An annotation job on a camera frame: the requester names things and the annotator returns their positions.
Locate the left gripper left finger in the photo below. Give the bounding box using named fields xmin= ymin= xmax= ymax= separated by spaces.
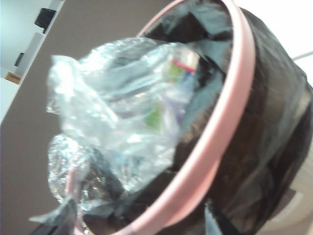
xmin=29 ymin=195 xmax=78 ymax=235

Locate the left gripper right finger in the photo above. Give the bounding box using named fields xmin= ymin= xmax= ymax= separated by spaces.
xmin=204 ymin=202 xmax=242 ymax=235

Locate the clear plastic bag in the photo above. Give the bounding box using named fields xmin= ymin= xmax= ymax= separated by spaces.
xmin=46 ymin=36 xmax=200 ymax=213

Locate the black garbage bag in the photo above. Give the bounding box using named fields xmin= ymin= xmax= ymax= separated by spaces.
xmin=80 ymin=0 xmax=313 ymax=235

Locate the pink ring lid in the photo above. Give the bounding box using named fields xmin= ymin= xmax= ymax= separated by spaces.
xmin=65 ymin=0 xmax=257 ymax=235

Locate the black office chair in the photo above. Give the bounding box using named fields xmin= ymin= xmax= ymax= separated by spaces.
xmin=35 ymin=8 xmax=57 ymax=34
xmin=14 ymin=52 xmax=25 ymax=67

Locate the white desk partition panel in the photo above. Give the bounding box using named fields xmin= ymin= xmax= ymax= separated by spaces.
xmin=18 ymin=31 xmax=47 ymax=76

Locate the brown desk partition panel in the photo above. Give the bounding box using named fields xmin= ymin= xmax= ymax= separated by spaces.
xmin=0 ymin=0 xmax=177 ymax=235

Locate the white cable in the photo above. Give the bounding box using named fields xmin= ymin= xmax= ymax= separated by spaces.
xmin=292 ymin=50 xmax=313 ymax=62

